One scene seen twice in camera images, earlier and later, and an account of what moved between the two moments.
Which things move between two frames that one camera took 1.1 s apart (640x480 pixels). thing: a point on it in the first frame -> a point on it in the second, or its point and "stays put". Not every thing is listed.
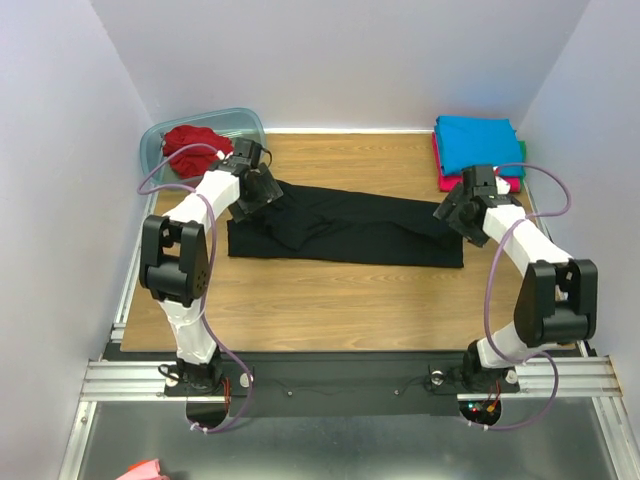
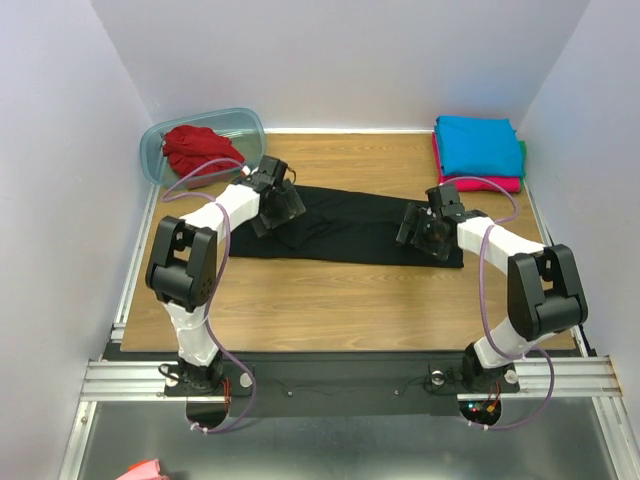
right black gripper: [448, 207] -> [413, 226]
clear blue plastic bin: [155, 166] stays put
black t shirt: [313, 224] stays put
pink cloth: [144, 470] stays put
